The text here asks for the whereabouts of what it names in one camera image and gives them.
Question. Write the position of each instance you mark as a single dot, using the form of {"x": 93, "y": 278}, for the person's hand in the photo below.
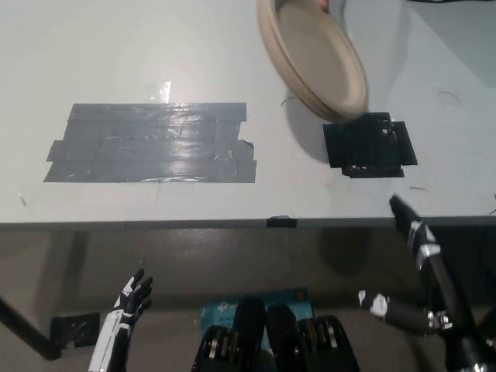
{"x": 324, "y": 4}

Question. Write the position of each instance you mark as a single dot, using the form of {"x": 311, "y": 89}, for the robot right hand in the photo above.
{"x": 445, "y": 286}

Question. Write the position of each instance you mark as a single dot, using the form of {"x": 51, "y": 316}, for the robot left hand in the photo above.
{"x": 118, "y": 321}

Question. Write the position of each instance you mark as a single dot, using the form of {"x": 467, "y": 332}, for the beige paper plate stack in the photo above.
{"x": 317, "y": 58}

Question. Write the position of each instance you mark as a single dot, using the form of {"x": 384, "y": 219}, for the black robot legs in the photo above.
{"x": 271, "y": 337}

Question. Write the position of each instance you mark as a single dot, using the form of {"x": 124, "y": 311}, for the black floor tape patch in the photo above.
{"x": 75, "y": 329}

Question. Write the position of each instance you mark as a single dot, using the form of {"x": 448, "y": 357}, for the black table leg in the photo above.
{"x": 27, "y": 327}

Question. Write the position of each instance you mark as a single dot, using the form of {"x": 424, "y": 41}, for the small black tape strip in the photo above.
{"x": 281, "y": 222}

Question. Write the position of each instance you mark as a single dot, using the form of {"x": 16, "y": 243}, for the grey duct tape patch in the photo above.
{"x": 155, "y": 143}

